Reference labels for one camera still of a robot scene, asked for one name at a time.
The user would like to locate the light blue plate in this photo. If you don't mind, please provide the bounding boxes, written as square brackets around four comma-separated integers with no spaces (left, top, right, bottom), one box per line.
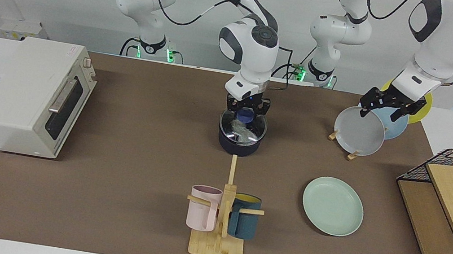
[376,104,411,143]

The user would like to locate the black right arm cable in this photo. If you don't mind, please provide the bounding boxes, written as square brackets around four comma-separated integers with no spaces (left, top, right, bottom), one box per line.
[117,0,303,92]

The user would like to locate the wooden plate rack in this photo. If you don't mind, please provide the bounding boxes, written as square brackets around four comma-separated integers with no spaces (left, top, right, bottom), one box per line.
[325,129,364,162]

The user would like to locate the glass lid with blue knob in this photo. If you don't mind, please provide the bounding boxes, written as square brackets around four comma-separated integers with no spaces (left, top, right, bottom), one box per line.
[216,105,271,149]

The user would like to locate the beige toaster oven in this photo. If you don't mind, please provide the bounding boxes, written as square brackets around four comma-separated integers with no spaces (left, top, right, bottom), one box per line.
[0,33,102,164]

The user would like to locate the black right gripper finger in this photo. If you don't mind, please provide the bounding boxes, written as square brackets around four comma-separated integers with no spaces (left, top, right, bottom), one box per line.
[256,98,273,117]
[225,95,242,113]

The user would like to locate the wooden mug tree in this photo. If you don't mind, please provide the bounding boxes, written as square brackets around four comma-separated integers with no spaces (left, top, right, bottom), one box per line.
[179,149,273,254]

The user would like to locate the pink mug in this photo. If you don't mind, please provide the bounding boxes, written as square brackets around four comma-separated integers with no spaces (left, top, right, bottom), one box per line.
[185,184,224,234]

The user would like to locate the yellow plate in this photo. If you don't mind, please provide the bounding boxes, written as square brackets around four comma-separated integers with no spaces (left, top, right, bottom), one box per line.
[376,77,435,127]

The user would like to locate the teal mug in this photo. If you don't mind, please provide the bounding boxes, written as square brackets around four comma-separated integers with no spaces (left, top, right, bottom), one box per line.
[226,192,264,241]

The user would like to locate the translucent white vermicelli bundle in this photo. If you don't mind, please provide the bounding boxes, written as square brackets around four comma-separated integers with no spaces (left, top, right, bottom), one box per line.
[229,118,260,145]

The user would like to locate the pale green plate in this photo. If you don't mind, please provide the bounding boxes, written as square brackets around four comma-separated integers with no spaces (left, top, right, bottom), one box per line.
[298,173,369,240]

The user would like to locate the white power strip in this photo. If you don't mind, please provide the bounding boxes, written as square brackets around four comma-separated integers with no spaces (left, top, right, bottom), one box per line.
[0,17,43,44]

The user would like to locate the brown table mat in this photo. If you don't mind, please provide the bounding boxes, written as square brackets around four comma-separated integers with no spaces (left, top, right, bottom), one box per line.
[0,37,453,254]

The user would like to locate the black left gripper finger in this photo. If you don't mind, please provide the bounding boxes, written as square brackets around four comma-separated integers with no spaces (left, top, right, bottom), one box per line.
[358,101,373,119]
[392,104,413,124]

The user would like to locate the black base cable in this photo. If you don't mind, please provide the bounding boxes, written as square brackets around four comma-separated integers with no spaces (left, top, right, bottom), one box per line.
[270,40,318,86]
[119,35,142,59]

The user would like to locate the grey plate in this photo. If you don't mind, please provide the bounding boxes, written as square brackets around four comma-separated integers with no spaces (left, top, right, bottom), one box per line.
[330,103,389,160]

